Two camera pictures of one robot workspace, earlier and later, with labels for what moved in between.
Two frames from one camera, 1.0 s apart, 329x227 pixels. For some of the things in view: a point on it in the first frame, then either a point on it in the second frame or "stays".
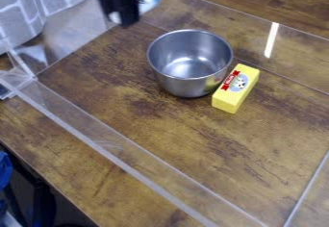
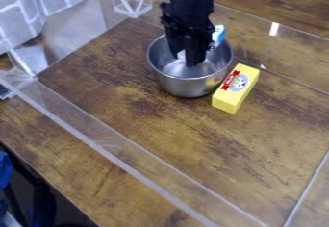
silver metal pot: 191,61 stays
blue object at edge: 7,168 stays
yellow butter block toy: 236,88 stays
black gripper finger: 128,5 -> 196,51
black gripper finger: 110,4 -> 177,39
